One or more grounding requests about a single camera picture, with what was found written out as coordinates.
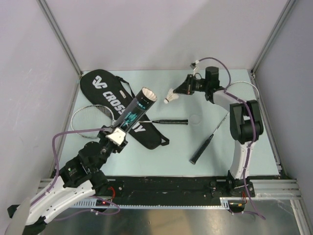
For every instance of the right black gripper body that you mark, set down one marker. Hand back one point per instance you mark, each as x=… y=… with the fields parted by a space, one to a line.
x=191 y=84

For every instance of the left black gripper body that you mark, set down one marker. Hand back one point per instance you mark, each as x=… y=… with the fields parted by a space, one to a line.
x=108 y=146

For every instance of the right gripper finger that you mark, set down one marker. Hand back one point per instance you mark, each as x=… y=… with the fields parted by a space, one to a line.
x=184 y=92
x=183 y=86

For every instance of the white shuttlecock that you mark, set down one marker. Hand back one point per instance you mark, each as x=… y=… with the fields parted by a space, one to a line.
x=171 y=95

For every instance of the clear plastic tube lid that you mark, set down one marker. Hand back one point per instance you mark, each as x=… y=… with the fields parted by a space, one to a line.
x=195 y=119

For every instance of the white badminton racket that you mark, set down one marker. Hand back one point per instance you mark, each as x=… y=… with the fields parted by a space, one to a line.
x=239 y=89
x=95 y=116

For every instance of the black shuttlecock tube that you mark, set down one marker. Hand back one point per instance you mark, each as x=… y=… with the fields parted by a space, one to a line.
x=142 y=102

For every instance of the black racket bag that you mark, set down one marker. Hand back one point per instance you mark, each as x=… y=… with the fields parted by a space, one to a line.
x=104 y=88

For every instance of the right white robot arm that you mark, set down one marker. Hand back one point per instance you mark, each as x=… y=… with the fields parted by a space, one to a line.
x=245 y=124

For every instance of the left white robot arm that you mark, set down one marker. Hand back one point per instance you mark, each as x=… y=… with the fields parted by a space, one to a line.
x=80 y=178

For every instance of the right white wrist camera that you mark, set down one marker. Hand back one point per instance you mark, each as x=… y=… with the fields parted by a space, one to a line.
x=194 y=67

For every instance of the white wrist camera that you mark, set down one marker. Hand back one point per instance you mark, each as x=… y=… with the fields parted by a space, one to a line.
x=117 y=136
x=194 y=67

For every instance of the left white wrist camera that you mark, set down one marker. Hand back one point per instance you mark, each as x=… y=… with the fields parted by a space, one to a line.
x=117 y=136

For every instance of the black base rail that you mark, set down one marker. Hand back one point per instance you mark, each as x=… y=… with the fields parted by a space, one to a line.
x=149 y=191

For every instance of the right aluminium corner post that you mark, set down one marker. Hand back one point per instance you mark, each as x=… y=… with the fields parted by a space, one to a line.
x=281 y=21

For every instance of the aluminium corner post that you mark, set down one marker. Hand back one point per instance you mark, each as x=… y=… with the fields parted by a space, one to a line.
x=281 y=21
x=47 y=12

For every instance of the left aluminium corner post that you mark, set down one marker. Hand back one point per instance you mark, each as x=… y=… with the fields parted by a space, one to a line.
x=47 y=12

